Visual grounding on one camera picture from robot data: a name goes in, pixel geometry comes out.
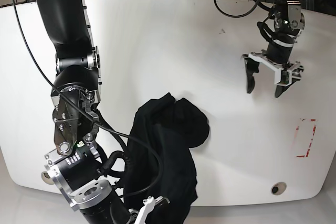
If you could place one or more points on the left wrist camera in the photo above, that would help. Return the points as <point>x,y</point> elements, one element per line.
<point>284,77</point>

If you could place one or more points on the table grommet hole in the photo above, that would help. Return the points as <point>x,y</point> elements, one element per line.
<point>278,188</point>
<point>46,178</point>

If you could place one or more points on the red tape rectangle marking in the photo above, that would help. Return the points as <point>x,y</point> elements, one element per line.
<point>303,138</point>

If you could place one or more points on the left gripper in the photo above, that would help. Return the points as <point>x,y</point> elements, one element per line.
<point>252,62</point>

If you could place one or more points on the right table grommet hole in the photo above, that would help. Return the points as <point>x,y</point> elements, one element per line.
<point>278,188</point>

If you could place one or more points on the black graphic t-shirt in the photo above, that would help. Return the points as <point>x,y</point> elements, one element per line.
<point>171,127</point>

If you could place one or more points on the left table grommet hole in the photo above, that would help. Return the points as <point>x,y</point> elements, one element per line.
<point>46,178</point>

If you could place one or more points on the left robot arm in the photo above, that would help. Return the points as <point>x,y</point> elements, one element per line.
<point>280,29</point>

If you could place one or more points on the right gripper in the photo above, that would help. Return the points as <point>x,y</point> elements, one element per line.
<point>149,204</point>

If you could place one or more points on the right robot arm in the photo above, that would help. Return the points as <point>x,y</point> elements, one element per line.
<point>78,166</point>

